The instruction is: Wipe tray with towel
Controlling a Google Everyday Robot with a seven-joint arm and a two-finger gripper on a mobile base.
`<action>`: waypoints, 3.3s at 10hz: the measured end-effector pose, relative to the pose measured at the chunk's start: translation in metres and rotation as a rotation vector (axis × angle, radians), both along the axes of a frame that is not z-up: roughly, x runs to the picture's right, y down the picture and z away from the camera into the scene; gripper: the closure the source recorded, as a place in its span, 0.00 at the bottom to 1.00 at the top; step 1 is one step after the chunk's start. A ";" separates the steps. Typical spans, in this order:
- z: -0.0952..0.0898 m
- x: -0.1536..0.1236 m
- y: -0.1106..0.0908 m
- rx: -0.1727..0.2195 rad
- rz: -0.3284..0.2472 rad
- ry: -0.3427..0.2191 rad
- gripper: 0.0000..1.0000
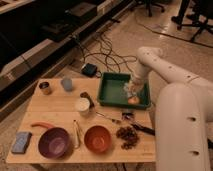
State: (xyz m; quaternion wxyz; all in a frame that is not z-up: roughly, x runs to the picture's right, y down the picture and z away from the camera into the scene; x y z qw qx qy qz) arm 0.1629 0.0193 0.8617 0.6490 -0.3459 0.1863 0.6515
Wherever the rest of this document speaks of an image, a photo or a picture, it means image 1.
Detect black power adapter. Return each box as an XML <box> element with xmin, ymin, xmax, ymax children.
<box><xmin>81</xmin><ymin>63</ymin><xmax>97</xmax><ymax>77</ymax></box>

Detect black handled knife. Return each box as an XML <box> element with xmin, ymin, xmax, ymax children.
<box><xmin>131</xmin><ymin>124</ymin><xmax>155</xmax><ymax>136</ymax></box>

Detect orange bowl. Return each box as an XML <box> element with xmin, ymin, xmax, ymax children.
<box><xmin>84</xmin><ymin>125</ymin><xmax>111</xmax><ymax>154</ymax></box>

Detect dark brown scoop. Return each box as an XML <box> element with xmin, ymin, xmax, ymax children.
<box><xmin>80</xmin><ymin>92</ymin><xmax>95</xmax><ymax>108</ymax></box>

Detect metal spoon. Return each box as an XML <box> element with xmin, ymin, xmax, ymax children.
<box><xmin>96</xmin><ymin>112</ymin><xmax>121</xmax><ymax>124</ymax></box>

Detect black office chair base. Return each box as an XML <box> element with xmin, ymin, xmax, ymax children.
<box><xmin>130</xmin><ymin>0</ymin><xmax>165</xmax><ymax>17</ymax></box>

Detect blue-grey cup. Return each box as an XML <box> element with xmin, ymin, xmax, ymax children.
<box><xmin>61</xmin><ymin>78</ymin><xmax>73</xmax><ymax>92</ymax></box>

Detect purple small object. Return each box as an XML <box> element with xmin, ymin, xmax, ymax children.
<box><xmin>122</xmin><ymin>113</ymin><xmax>134</xmax><ymax>120</ymax></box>

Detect black floor cables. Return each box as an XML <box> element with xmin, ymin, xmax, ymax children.
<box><xmin>71</xmin><ymin>31</ymin><xmax>138</xmax><ymax>75</ymax></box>

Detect black stand legs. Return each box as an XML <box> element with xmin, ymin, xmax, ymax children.
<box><xmin>171</xmin><ymin>0</ymin><xmax>213</xmax><ymax>42</ymax></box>

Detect white cup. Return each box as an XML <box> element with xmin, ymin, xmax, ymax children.
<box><xmin>75</xmin><ymin>98</ymin><xmax>90</xmax><ymax>116</ymax></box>

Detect blue sponge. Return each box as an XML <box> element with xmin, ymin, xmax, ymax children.
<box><xmin>11</xmin><ymin>132</ymin><xmax>32</xmax><ymax>154</ymax></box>

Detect black box on shelf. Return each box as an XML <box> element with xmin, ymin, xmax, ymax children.
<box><xmin>65</xmin><ymin>2</ymin><xmax>97</xmax><ymax>21</ymax></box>

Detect green plastic tray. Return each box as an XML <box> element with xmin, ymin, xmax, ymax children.
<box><xmin>97</xmin><ymin>72</ymin><xmax>151</xmax><ymax>110</ymax></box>

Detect purple bowl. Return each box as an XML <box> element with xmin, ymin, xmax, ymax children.
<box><xmin>38</xmin><ymin>127</ymin><xmax>70</xmax><ymax>159</ymax></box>

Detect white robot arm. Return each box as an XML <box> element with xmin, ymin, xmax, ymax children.
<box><xmin>130</xmin><ymin>47</ymin><xmax>213</xmax><ymax>171</ymax></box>

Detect orange round fruit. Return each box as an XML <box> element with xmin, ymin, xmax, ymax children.
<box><xmin>128</xmin><ymin>96</ymin><xmax>140</xmax><ymax>104</ymax></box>

